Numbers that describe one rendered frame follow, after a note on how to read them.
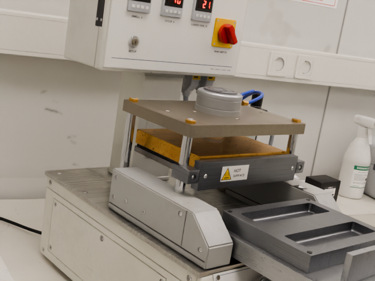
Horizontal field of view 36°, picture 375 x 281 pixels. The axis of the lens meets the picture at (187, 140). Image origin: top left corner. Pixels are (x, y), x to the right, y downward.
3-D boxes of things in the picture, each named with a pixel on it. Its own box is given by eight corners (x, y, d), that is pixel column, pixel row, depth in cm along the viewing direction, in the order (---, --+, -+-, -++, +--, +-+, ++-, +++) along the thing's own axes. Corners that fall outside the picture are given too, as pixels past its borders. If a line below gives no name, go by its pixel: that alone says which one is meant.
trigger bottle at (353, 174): (330, 190, 181) (347, 112, 175) (348, 190, 185) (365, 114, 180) (350, 200, 174) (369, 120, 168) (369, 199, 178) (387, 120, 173)
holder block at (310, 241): (220, 226, 86) (222, 209, 86) (304, 211, 99) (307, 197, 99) (307, 274, 74) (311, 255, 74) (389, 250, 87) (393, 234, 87)
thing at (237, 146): (133, 150, 102) (140, 97, 100) (224, 146, 117) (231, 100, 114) (197, 182, 90) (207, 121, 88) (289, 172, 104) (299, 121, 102)
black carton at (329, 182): (301, 198, 168) (305, 175, 167) (320, 195, 174) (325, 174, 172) (317, 206, 164) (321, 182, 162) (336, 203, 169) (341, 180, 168)
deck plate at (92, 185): (44, 174, 113) (44, 169, 112) (181, 164, 135) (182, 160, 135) (198, 278, 79) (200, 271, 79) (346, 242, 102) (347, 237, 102)
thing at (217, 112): (97, 140, 105) (106, 69, 102) (221, 136, 125) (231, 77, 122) (182, 183, 87) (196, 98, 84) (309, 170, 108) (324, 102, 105)
